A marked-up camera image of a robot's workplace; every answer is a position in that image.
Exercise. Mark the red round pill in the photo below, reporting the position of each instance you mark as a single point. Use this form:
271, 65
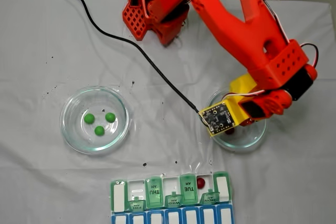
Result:
231, 131
200, 182

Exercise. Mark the weekly pill organizer box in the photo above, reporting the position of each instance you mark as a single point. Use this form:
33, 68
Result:
152, 192

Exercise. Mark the clear glass bowl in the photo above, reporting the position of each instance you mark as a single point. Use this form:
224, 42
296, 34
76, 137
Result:
71, 108
246, 140

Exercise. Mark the green round pill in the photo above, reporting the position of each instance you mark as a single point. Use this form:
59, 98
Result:
89, 118
110, 117
99, 130

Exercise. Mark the white tablecloth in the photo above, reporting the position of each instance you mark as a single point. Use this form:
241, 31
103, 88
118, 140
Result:
39, 182

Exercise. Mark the circuit board camera yellow mount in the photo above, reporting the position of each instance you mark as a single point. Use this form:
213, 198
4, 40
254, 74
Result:
216, 117

